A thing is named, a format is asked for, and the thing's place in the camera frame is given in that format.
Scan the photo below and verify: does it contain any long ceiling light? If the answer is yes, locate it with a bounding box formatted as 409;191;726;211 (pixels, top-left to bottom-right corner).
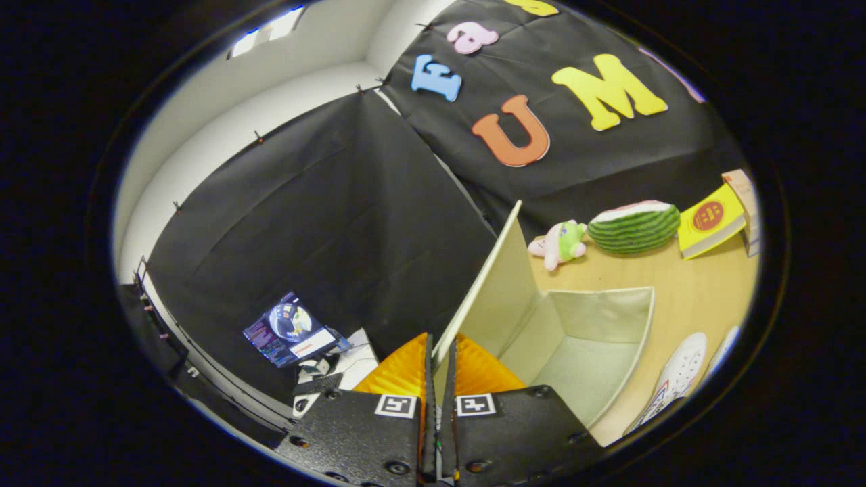
227;7;305;60

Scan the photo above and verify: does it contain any beige cover book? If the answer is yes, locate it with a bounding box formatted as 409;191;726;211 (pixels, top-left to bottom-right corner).
721;169;758;231

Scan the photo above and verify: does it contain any pink and green plush toy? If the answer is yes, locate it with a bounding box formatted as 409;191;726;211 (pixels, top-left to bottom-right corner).
528;219;588;271

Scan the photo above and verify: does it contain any white desk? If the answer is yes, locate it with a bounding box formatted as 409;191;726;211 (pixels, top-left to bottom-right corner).
292;328;380;420

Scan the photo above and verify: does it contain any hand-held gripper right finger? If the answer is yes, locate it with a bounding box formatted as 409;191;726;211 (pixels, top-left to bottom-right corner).
440;333;605;486

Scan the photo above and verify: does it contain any computer monitor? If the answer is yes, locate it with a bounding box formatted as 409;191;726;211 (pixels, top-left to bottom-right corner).
244;291;339;368

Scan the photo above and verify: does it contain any yellow book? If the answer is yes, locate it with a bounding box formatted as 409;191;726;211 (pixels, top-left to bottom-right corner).
678;183;747;260

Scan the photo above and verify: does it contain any white striped canvas shoe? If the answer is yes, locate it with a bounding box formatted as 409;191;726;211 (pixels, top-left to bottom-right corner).
626;331;708;434
704;325;743;386

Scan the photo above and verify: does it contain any watermelon slice plush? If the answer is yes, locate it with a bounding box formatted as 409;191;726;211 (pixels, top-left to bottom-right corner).
587;200;681;255

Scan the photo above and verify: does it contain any black keyboard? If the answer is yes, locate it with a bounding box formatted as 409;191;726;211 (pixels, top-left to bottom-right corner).
292;372;344;396

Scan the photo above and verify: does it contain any grey-green fabric storage box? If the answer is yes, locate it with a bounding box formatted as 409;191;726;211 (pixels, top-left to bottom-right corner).
433;200;656;428

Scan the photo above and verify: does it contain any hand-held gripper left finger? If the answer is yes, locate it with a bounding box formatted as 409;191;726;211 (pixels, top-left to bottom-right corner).
273;331;438;487

